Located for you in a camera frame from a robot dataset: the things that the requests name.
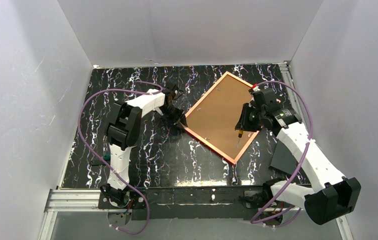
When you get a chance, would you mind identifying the orange handled screwdriver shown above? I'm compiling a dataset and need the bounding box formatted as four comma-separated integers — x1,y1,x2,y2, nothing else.
236,130,244,148

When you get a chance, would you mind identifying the red picture frame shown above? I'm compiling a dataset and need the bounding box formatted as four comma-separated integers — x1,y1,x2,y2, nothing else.
184,71,259,164

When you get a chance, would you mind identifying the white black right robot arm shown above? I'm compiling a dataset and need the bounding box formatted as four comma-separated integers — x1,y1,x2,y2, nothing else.
235,86,362,225

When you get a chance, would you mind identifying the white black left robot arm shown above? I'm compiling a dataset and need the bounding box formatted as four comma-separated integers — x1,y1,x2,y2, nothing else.
101,83,188,205

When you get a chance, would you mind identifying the dark grey card sheet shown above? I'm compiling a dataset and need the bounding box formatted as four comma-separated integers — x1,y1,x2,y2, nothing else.
269,140,298,177

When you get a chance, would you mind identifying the green handled screwdriver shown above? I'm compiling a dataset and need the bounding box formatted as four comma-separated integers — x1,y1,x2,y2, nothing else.
103,152,111,162

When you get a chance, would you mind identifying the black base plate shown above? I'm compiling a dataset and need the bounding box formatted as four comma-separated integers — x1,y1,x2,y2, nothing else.
97,185,296,221

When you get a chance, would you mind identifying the aluminium rail front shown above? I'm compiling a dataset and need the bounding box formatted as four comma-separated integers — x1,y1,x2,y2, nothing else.
39,186,353,240

